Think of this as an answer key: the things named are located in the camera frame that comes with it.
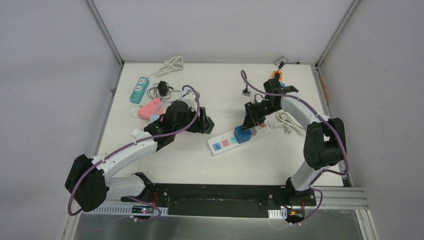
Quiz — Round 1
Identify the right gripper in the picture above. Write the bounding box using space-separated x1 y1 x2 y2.
241 100 281 132

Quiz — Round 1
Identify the blue cube adapter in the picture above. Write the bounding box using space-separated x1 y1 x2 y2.
233 125 253 144

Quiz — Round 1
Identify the white long power strip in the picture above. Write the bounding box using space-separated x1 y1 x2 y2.
206 122 292 157

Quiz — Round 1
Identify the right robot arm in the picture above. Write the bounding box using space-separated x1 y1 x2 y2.
241 78 349 206

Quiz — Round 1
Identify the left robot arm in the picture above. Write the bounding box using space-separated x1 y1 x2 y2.
64 100 215 212

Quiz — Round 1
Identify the small white plug adapter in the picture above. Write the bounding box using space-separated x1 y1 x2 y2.
131 128 141 138

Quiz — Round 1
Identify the white cube adapter bear print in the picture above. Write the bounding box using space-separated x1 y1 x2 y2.
255 123 267 131

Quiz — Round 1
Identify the light blue power strip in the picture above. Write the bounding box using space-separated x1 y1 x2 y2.
149 114 160 123

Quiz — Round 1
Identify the pink triangular power strip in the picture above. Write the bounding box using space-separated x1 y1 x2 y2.
137 97 163 121

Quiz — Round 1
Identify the orange power strip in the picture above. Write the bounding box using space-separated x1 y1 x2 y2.
272 70 283 83

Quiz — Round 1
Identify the teal power strip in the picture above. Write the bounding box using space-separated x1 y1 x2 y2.
129 76 150 104

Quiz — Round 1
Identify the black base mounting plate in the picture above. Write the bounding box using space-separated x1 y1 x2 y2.
121 183 317 218

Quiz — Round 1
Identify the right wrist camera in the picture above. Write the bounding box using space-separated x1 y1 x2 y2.
241 88 251 97

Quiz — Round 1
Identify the black power adapter with cable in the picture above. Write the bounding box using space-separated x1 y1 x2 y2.
146 80 180 101

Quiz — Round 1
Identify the white coiled cable top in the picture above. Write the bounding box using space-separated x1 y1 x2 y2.
147 55 184 79

